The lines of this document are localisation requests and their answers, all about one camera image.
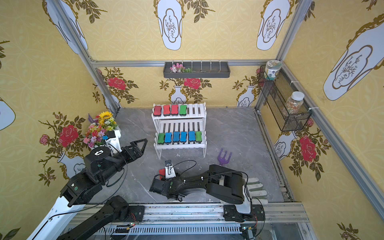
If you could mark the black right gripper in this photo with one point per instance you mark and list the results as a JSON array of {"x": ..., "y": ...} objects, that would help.
[{"x": 160, "y": 184}]

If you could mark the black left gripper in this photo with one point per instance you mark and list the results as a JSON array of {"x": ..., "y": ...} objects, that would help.
[{"x": 127, "y": 150}]

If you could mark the green eraser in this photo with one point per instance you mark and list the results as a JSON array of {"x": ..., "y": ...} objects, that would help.
[
  {"x": 198, "y": 136},
  {"x": 161, "y": 139},
  {"x": 183, "y": 110}
]

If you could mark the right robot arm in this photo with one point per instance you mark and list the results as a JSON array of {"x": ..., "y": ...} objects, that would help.
[{"x": 219, "y": 182}]

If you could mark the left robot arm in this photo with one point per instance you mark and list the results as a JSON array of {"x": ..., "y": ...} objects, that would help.
[{"x": 101, "y": 165}]

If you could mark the white slatted wooden shelf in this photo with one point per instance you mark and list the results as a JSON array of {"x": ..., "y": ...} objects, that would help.
[{"x": 195, "y": 120}]

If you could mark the blue eraser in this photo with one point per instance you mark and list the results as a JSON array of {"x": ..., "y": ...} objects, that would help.
[
  {"x": 168, "y": 138},
  {"x": 176, "y": 137},
  {"x": 192, "y": 136},
  {"x": 183, "y": 137}
]

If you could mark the artificial flowers in white planter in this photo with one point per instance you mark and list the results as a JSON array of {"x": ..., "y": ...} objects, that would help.
[{"x": 99, "y": 126}]

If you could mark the pink flower in tray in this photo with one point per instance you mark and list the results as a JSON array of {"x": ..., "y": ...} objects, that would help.
[{"x": 179, "y": 68}]

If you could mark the jar of colourful beads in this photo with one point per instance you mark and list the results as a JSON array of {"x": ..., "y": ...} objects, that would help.
[{"x": 293, "y": 103}]

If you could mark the jar with green label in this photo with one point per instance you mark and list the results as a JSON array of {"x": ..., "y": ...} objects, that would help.
[{"x": 272, "y": 69}]

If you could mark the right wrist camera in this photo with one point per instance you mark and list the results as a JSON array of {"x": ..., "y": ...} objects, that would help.
[{"x": 169, "y": 170}]

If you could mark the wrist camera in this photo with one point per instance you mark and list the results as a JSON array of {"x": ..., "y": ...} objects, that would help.
[
  {"x": 169, "y": 170},
  {"x": 111, "y": 139}
]

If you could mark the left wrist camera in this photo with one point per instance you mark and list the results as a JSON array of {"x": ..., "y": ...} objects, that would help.
[{"x": 111, "y": 139}]

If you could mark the aluminium frame post left rear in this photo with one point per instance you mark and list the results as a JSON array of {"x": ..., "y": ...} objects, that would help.
[{"x": 64, "y": 18}]

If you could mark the aluminium frame post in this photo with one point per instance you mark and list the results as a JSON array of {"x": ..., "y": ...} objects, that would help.
[
  {"x": 280, "y": 20},
  {"x": 64, "y": 18}
]

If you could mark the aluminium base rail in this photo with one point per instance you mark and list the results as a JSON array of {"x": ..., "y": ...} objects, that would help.
[{"x": 189, "y": 218}]

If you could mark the purple garden fork pink handle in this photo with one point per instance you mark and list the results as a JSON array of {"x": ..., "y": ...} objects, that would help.
[{"x": 224, "y": 157}]

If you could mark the grey wall tray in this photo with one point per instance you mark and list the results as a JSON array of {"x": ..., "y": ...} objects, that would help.
[{"x": 200, "y": 69}]

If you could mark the black wire wall basket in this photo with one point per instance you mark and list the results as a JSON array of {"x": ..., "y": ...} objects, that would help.
[{"x": 276, "y": 93}]

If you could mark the aluminium frame post right rear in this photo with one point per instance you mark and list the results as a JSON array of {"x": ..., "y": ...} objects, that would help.
[{"x": 280, "y": 20}]

